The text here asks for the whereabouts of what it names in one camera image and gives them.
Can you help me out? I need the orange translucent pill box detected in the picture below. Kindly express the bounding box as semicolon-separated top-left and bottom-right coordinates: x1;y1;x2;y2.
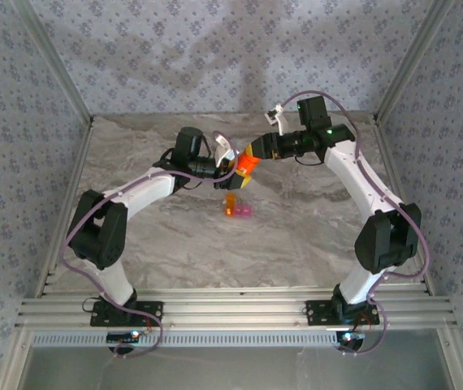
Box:
223;192;240;218

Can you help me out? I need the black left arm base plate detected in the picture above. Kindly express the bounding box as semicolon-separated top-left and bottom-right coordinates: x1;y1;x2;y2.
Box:
89;299;165;328

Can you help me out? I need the aluminium corner post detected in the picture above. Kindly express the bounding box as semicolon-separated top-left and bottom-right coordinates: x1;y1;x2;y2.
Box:
11;0;96;127
372;0;457;124

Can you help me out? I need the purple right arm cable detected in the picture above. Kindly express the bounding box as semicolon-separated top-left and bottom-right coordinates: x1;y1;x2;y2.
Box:
278;89;431;358

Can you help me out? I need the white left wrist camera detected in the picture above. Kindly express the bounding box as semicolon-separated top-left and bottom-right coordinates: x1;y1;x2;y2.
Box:
213;130;240;168

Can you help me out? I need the small right circuit board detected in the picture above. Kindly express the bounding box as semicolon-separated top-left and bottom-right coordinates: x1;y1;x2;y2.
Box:
334;331;366;345

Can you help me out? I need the grey slotted cable duct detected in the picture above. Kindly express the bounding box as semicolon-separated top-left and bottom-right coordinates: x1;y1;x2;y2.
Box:
31;329;340;349

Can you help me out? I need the aluminium frame leg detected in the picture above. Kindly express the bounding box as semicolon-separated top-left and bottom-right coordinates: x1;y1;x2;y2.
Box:
436;327;463;390
0;327;34;390

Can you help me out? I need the small left circuit board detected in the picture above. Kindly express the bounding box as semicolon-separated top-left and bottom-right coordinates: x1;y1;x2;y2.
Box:
106;331;141;343

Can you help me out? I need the small circuit board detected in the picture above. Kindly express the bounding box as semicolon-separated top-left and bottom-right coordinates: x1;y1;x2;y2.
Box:
334;331;366;345
106;331;141;343

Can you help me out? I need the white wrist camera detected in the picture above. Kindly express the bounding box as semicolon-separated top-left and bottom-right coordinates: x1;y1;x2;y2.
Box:
263;103;293;137
213;130;240;168

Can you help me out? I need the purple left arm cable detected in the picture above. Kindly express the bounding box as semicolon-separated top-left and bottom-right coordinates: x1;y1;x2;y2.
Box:
59;133;240;359

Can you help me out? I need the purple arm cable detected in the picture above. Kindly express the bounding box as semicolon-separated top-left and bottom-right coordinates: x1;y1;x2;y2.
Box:
278;89;431;358
59;133;240;359

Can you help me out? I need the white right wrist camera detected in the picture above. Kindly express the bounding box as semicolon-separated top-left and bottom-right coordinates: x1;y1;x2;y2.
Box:
263;103;293;137

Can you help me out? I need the aluminium side rail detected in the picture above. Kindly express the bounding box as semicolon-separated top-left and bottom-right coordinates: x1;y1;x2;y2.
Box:
372;115;436;297
31;116;96;298

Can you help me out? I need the aluminium rail beam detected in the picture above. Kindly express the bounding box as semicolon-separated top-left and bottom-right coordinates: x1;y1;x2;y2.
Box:
15;285;459;331

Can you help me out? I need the orange pill bottle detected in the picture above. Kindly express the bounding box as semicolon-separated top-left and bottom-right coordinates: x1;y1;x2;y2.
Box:
235;150;262;176

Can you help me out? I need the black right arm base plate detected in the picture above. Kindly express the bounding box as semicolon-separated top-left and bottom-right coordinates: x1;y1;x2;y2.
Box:
304;299;381;327

